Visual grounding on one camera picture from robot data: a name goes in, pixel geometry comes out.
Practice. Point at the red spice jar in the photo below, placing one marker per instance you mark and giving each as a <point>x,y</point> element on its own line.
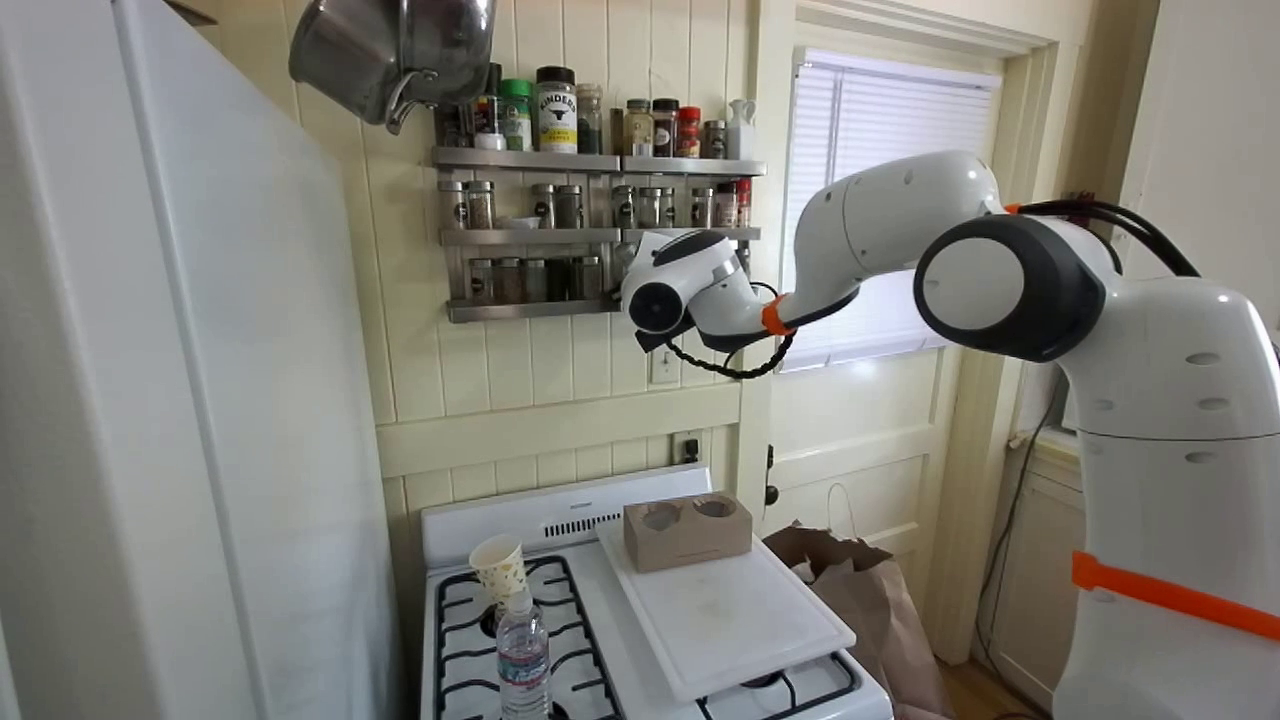
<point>688,127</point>

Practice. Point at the patterned paper cup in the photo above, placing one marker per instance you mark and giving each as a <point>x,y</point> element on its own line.
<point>497,564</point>

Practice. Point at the brown paper bag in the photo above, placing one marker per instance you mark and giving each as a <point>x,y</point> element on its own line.
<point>868,592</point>

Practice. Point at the clear plastic water bottle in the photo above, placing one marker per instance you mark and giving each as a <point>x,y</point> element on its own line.
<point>522,661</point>

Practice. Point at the white window blind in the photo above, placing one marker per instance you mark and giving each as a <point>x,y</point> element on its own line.
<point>845,117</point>

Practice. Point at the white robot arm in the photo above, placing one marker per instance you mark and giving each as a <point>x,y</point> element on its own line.
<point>1178,408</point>

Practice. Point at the large hanging steel pot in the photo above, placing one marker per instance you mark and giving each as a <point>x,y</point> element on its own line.
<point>378,56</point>

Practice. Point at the white refrigerator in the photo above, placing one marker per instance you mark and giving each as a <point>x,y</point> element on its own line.
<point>190,485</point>

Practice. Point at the white gas stove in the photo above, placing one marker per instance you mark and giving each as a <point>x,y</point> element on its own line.
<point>596,657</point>

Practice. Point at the metal wall spice shelf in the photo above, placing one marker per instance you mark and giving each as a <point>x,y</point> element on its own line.
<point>536,235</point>

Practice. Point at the green lid spice jar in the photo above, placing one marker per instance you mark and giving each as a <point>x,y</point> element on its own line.
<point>518,112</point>

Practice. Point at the white cutting board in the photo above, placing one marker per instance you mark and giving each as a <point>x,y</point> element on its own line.
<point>727,622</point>

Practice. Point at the white label spice jar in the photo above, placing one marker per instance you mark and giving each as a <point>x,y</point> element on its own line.
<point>556,109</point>

